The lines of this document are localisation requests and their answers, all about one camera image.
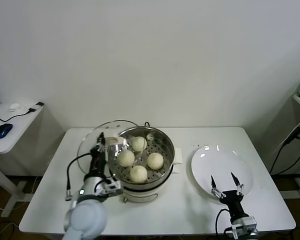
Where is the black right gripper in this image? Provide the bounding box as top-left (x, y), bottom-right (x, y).
top-left (210, 171), bottom-right (247, 220)

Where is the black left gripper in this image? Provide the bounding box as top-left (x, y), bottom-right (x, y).
top-left (89, 132), bottom-right (108, 177)

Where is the glass pot lid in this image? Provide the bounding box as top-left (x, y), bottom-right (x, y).
top-left (76, 119), bottom-right (140, 177)

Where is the white steamed baozi bun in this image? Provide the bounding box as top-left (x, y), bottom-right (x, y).
top-left (146, 152), bottom-right (165, 171)
top-left (128, 164), bottom-right (148, 184)
top-left (117, 150), bottom-right (136, 168)
top-left (131, 136), bottom-right (148, 152)

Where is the stainless steel steamer basket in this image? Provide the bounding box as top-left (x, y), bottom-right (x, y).
top-left (106, 126), bottom-right (183, 190)

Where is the white round plate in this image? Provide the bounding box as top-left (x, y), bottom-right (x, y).
top-left (190, 144), bottom-right (254, 202)

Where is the white electric cooker base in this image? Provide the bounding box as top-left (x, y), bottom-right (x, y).
top-left (107, 163), bottom-right (180, 204)

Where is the white side desk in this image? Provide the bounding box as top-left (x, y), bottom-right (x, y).
top-left (0, 101), bottom-right (46, 218)

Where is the small white crumpled object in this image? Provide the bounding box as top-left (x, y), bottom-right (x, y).
top-left (7, 103), bottom-right (25, 113)

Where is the blue computer mouse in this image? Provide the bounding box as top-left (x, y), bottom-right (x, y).
top-left (0, 123), bottom-right (13, 139)

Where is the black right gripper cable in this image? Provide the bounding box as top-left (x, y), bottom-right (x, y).
top-left (215, 208), bottom-right (232, 236)

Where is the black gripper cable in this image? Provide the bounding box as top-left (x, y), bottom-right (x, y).
top-left (65, 152), bottom-right (94, 201)
top-left (215, 208), bottom-right (232, 236)

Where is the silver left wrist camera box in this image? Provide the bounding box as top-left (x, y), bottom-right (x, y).
top-left (99, 180), bottom-right (123, 198)

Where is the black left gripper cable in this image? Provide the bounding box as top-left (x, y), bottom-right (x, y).
top-left (65, 152), bottom-right (94, 201)

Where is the black cable with adapter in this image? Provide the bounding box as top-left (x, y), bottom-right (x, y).
top-left (0, 101), bottom-right (45, 123)

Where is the black power cable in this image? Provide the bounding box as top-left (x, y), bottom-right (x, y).
top-left (268, 126), bottom-right (300, 176)

